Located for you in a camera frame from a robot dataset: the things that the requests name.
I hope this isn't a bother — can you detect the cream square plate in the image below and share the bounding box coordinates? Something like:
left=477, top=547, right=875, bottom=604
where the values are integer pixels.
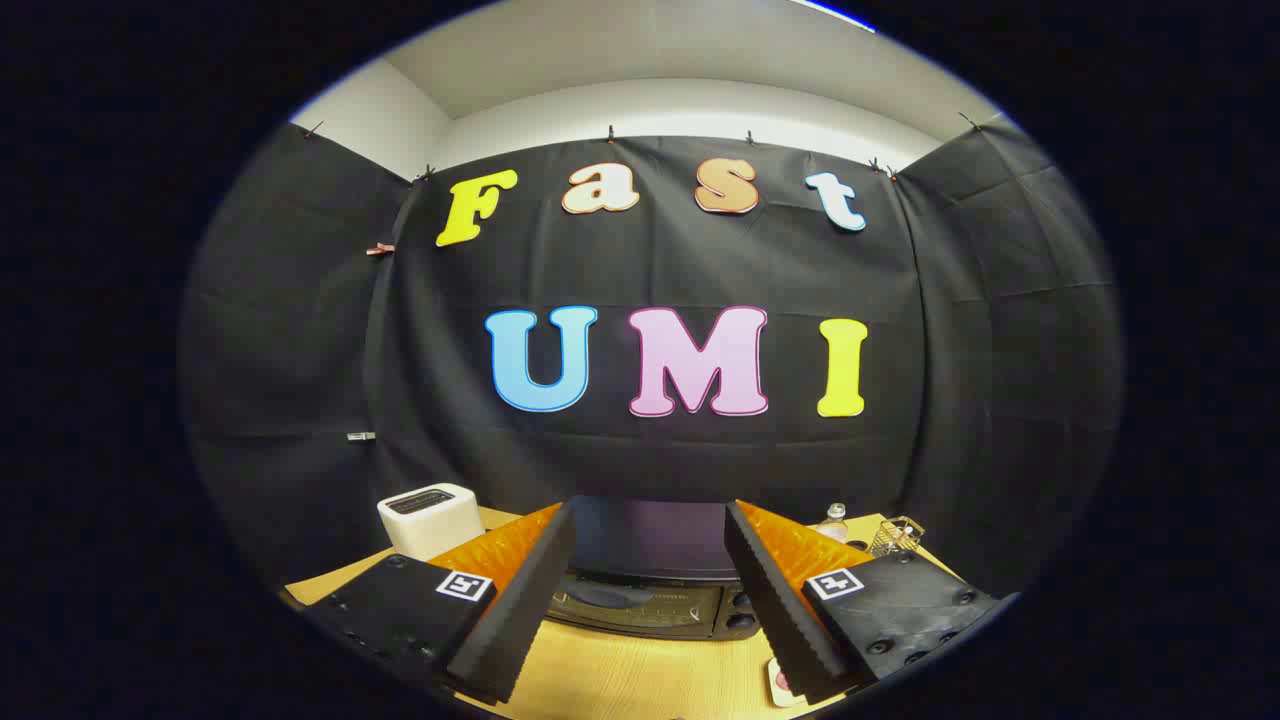
left=767, top=656, right=807, bottom=709

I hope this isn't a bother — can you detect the black backdrop cloth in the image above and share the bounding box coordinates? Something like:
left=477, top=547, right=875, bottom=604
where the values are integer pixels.
left=180, top=122, right=1126, bottom=601

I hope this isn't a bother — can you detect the white bread toaster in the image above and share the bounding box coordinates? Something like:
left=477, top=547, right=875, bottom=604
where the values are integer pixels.
left=377, top=483, right=487, bottom=562

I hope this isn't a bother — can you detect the black toaster oven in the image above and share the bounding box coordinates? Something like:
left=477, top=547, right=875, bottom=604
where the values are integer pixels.
left=545, top=497, right=761, bottom=641

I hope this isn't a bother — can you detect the wire mesh basket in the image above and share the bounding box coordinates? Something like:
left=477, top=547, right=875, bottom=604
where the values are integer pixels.
left=868, top=516, right=926, bottom=558

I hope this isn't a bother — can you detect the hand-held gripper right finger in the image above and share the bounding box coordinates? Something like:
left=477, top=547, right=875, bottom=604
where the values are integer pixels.
left=724, top=500, right=1001, bottom=706

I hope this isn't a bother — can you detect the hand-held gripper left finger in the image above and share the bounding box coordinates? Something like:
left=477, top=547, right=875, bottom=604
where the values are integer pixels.
left=300, top=497, right=579, bottom=704

